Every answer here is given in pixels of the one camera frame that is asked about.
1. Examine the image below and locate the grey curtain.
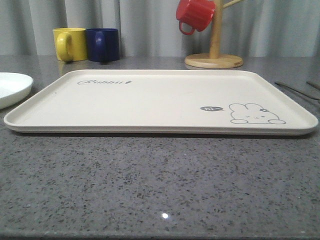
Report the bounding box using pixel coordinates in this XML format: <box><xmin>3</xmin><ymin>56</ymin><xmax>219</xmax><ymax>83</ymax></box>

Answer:
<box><xmin>0</xmin><ymin>0</ymin><xmax>320</xmax><ymax>57</ymax></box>

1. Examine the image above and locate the wooden mug tree stand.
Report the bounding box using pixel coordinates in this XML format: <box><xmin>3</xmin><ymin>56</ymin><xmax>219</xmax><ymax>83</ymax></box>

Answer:
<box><xmin>184</xmin><ymin>0</ymin><xmax>244</xmax><ymax>69</ymax></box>

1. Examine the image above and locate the silver chopstick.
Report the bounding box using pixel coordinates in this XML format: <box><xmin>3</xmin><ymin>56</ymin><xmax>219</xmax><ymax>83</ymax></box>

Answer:
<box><xmin>306</xmin><ymin>81</ymin><xmax>320</xmax><ymax>90</ymax></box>

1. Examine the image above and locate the beige rabbit serving tray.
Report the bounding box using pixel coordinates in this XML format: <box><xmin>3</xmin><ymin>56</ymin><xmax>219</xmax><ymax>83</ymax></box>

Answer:
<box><xmin>4</xmin><ymin>69</ymin><xmax>319</xmax><ymax>136</ymax></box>

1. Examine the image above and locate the yellow mug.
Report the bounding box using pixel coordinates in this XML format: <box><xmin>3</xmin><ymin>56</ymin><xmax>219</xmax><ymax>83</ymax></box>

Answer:
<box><xmin>52</xmin><ymin>28</ymin><xmax>88</xmax><ymax>62</ymax></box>

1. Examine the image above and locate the red mug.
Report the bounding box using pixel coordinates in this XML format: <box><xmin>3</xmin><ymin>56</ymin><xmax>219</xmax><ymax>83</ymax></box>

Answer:
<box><xmin>176</xmin><ymin>0</ymin><xmax>216</xmax><ymax>36</ymax></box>

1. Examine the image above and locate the silver fork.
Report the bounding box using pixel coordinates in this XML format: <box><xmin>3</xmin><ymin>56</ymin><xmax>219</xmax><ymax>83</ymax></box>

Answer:
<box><xmin>275</xmin><ymin>81</ymin><xmax>320</xmax><ymax>102</ymax></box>

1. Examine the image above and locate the dark blue mug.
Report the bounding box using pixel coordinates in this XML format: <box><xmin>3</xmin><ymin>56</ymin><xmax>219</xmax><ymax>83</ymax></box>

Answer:
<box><xmin>85</xmin><ymin>28</ymin><xmax>120</xmax><ymax>62</ymax></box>

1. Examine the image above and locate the white round plate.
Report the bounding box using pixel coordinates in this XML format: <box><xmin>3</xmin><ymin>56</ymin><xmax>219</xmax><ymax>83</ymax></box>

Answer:
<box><xmin>0</xmin><ymin>72</ymin><xmax>33</xmax><ymax>109</ymax></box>

